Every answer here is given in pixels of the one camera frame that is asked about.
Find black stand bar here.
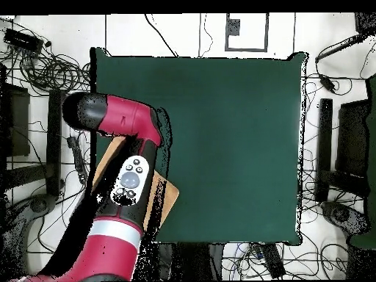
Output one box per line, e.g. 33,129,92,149
46,89,66,197
315,98,334,203

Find black power adapter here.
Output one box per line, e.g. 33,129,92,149
318,73,338,94

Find dark green table cloth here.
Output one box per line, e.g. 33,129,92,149
90,46,308,247

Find tangled black cable bundle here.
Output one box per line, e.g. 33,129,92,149
222,242,293,280
0,17,92,98

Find tan terry towel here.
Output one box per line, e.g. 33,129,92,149
92,135,180,233

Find black rod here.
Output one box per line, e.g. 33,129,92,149
314,33,368,64

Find black power strip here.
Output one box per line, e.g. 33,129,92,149
66,135,90,185

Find dark square case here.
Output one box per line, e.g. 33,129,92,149
335,99,372,178
0,83,31,159

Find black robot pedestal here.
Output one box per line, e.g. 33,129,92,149
158,242,225,281

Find black power brick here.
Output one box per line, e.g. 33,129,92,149
259,242,286,279

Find black electronics box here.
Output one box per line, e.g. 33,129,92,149
4,27,44,54

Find long black cable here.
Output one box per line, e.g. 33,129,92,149
143,12,179,58

